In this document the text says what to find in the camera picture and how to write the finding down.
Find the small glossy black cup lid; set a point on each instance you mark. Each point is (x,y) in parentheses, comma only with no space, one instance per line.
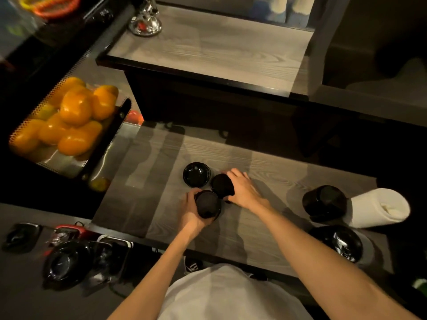
(208,204)
(196,174)
(219,186)

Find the person's right forearm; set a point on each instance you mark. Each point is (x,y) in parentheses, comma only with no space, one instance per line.
(327,269)

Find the dark metal organizer box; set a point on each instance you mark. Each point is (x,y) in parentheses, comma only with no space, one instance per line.
(350,103)

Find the chrome flag stand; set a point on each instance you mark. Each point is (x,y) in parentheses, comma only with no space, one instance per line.
(145,21)

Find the blue stool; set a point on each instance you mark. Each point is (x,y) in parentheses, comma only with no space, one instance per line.
(263,9)

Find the clear juicer container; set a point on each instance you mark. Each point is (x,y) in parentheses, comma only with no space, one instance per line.
(13,29)

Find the black right shoe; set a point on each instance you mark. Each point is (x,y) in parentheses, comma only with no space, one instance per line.
(258,275)

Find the black round cap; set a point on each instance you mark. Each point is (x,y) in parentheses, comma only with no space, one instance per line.
(21,236)

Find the stack of white lids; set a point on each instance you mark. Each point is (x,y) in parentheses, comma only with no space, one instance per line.
(377,208)

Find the black shoe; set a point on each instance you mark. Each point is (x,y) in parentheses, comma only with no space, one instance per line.
(258,275)
(193,264)

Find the pile of oranges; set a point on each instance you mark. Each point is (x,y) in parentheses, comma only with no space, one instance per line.
(75,106)

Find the clear plastic lids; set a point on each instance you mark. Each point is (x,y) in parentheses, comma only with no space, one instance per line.
(367,249)

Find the black left shoe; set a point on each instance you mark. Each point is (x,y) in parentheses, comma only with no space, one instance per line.
(193,264)

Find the person's left forearm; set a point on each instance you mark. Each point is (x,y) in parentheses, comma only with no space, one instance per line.
(150,283)

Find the person's right hand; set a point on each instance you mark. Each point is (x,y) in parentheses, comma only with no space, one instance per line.
(248,196)

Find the person's left hand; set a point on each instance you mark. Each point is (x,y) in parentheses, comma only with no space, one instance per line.
(188,223)

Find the white shirt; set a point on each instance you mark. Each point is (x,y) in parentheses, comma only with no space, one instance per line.
(233,296)

